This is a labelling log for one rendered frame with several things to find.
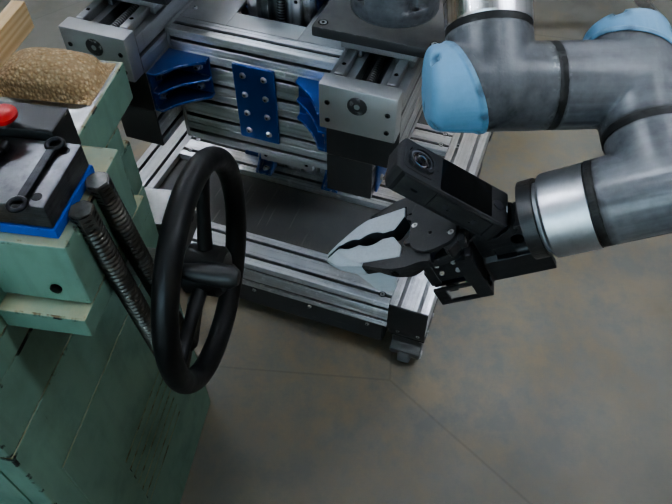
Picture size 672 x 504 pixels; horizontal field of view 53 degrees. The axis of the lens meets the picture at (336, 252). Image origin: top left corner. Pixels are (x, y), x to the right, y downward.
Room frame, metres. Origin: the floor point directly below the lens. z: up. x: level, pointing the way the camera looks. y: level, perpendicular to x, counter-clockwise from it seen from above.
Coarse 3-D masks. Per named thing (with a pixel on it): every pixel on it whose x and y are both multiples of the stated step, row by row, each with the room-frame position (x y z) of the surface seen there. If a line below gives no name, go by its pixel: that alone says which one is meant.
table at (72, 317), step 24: (120, 72) 0.76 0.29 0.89; (96, 96) 0.70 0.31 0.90; (120, 96) 0.74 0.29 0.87; (96, 120) 0.67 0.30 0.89; (96, 144) 0.65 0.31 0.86; (144, 216) 0.54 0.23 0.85; (0, 288) 0.41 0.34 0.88; (0, 312) 0.39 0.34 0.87; (24, 312) 0.39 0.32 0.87; (48, 312) 0.39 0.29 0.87; (72, 312) 0.39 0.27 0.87; (96, 312) 0.39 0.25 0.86
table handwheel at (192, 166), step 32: (192, 160) 0.52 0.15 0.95; (224, 160) 0.57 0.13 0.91; (192, 192) 0.48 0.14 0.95; (224, 192) 0.61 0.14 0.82; (160, 256) 0.41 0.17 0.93; (192, 256) 0.48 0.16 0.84; (224, 256) 0.49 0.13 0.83; (160, 288) 0.38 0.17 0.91; (192, 288) 0.46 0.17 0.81; (224, 288) 0.47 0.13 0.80; (160, 320) 0.37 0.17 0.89; (192, 320) 0.42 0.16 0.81; (224, 320) 0.49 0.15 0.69; (160, 352) 0.35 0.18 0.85; (192, 384) 0.36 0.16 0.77
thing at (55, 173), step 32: (0, 128) 0.51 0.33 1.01; (32, 128) 0.50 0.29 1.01; (64, 128) 0.52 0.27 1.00; (0, 160) 0.47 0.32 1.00; (32, 160) 0.47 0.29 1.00; (64, 160) 0.47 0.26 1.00; (0, 192) 0.43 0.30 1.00; (32, 192) 0.43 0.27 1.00; (64, 192) 0.44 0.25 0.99; (0, 224) 0.41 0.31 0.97; (32, 224) 0.41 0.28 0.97; (64, 224) 0.42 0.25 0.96
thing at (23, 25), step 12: (12, 0) 0.86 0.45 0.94; (12, 12) 0.83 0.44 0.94; (24, 12) 0.85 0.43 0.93; (0, 24) 0.80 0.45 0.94; (12, 24) 0.81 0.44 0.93; (24, 24) 0.84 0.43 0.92; (0, 36) 0.78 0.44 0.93; (12, 36) 0.80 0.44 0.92; (24, 36) 0.83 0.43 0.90; (0, 48) 0.77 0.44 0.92; (12, 48) 0.79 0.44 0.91; (0, 60) 0.76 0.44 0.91
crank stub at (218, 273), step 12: (192, 264) 0.42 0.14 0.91; (204, 264) 0.41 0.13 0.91; (216, 264) 0.41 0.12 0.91; (228, 264) 0.42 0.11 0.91; (192, 276) 0.40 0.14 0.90; (204, 276) 0.40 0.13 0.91; (216, 276) 0.40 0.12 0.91; (228, 276) 0.40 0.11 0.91; (240, 276) 0.41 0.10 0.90; (228, 288) 0.40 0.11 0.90
